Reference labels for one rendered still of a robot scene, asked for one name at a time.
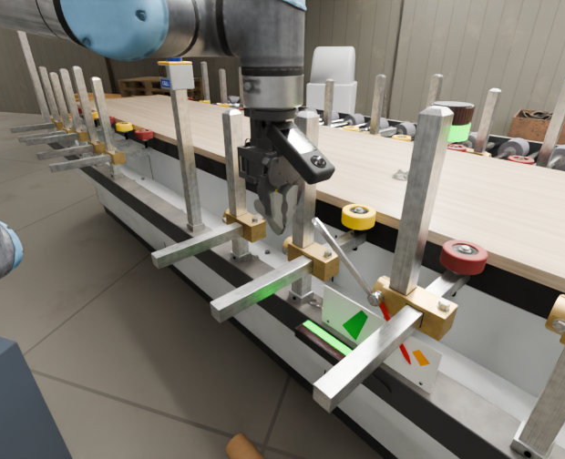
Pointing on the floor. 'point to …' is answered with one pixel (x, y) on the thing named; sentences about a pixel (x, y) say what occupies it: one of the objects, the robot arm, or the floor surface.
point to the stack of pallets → (156, 87)
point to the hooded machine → (344, 101)
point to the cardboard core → (241, 448)
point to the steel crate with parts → (534, 128)
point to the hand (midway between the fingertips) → (282, 229)
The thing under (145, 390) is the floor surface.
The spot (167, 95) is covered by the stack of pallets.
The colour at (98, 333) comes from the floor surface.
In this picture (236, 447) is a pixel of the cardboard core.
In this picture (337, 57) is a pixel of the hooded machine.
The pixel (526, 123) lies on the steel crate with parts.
